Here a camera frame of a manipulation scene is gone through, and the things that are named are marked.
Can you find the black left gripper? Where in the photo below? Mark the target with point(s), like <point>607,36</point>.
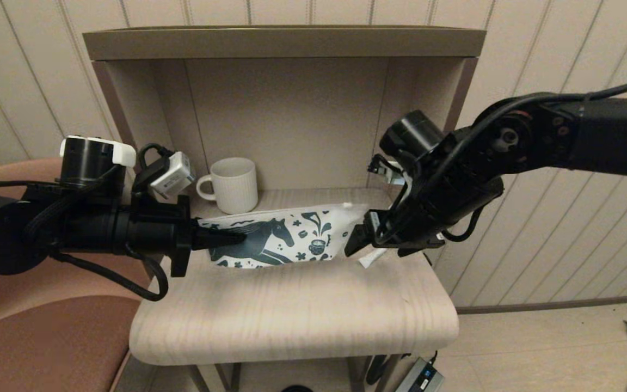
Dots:
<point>145,234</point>

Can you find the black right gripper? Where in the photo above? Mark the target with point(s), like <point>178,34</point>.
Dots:
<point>444,201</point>

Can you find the small white plastic piece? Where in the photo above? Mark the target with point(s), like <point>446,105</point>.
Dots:
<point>370,260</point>

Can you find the white pouch with horse print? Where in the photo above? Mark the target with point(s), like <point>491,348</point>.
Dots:
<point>335,228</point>

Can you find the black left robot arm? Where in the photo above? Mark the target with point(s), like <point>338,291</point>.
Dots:
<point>3,234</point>

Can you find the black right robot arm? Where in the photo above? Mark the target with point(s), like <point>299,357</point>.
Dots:
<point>607,136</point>

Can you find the white ribbed ceramic mug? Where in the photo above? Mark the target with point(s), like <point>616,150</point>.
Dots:
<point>234,188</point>

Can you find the grey power adapter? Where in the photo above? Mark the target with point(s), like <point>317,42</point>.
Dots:
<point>422,378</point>

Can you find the black round floor object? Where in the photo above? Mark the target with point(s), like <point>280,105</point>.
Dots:
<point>297,389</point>

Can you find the brown baseboard strip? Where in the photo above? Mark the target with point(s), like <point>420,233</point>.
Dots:
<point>564,304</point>

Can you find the light wood shelf cabinet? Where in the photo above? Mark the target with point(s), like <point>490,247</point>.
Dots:
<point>281,43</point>

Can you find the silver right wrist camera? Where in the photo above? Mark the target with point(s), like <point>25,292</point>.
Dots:
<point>387,171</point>

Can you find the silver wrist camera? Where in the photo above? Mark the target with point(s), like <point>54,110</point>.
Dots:
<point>172,174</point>
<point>387,171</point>

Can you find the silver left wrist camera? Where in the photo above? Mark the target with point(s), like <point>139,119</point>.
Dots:
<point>172,174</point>

